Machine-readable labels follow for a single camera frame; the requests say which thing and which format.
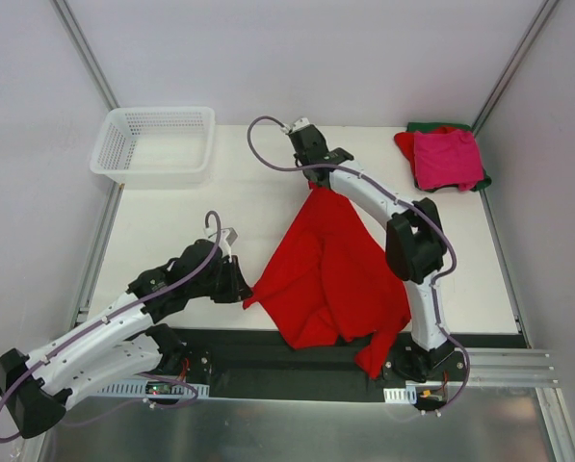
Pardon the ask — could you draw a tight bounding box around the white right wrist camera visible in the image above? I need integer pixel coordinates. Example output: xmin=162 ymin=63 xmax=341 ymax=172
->
xmin=280 ymin=117 xmax=311 ymax=135

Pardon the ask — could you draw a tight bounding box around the aluminium frame post right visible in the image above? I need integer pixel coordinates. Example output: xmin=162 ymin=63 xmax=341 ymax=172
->
xmin=471 ymin=0 xmax=562 ymax=136

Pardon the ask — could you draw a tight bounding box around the white perforated plastic basket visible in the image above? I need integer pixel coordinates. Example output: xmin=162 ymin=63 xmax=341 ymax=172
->
xmin=90 ymin=106 xmax=216 ymax=190

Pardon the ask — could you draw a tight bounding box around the right white cable duct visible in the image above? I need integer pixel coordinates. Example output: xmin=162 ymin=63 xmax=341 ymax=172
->
xmin=383 ymin=386 xmax=417 ymax=405

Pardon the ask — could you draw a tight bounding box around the aluminium side rail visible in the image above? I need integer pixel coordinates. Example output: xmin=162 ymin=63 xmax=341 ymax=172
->
xmin=480 ymin=191 xmax=532 ymax=347
xmin=68 ymin=183 xmax=122 ymax=328

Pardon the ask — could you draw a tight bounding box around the left white cable duct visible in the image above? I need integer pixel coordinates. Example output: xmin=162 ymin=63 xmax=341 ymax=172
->
xmin=93 ymin=377 xmax=210 ymax=399

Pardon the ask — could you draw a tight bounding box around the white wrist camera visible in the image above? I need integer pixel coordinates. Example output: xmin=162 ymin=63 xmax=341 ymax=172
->
xmin=280 ymin=117 xmax=311 ymax=135
xmin=204 ymin=227 xmax=238 ymax=258

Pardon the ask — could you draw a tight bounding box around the white cable duct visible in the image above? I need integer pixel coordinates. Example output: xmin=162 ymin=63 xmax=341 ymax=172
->
xmin=383 ymin=386 xmax=417 ymax=405
xmin=93 ymin=377 xmax=210 ymax=399

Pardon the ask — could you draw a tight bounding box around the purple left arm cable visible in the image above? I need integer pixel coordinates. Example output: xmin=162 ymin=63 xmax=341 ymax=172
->
xmin=0 ymin=210 xmax=221 ymax=443

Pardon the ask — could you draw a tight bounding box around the folded pink t shirt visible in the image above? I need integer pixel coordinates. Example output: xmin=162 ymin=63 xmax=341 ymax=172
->
xmin=413 ymin=130 xmax=484 ymax=191

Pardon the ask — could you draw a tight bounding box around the aluminium frame post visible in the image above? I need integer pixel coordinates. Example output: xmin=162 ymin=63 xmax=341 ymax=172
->
xmin=50 ymin=0 xmax=119 ymax=111
xmin=471 ymin=0 xmax=562 ymax=136

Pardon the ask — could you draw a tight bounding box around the folded red t shirt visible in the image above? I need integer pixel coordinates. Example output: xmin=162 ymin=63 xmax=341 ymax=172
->
xmin=394 ymin=123 xmax=471 ymax=169

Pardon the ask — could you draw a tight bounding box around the folded green t shirt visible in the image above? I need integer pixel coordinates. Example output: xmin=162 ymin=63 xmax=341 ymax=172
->
xmin=407 ymin=121 xmax=492 ymax=193

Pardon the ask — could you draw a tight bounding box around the aluminium side rail right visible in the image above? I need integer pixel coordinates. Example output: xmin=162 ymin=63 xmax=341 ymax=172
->
xmin=480 ymin=191 xmax=532 ymax=347

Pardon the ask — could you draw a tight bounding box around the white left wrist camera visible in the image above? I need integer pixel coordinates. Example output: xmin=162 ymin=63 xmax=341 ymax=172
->
xmin=204 ymin=227 xmax=238 ymax=258

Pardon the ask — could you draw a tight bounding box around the aluminium side rail left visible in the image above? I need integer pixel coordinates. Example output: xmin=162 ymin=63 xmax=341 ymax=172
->
xmin=68 ymin=183 xmax=122 ymax=328

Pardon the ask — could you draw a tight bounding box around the aluminium frame post left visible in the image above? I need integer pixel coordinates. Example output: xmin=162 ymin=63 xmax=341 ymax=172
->
xmin=50 ymin=0 xmax=119 ymax=111

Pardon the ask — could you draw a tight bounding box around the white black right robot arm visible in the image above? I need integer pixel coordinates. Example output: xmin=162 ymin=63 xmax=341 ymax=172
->
xmin=284 ymin=119 xmax=456 ymax=383

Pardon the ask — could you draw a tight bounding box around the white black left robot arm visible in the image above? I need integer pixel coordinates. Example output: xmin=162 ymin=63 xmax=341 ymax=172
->
xmin=0 ymin=239 xmax=252 ymax=439

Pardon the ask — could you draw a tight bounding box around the red t shirt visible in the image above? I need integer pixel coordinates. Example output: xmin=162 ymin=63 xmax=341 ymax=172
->
xmin=394 ymin=123 xmax=471 ymax=169
xmin=243 ymin=187 xmax=411 ymax=379

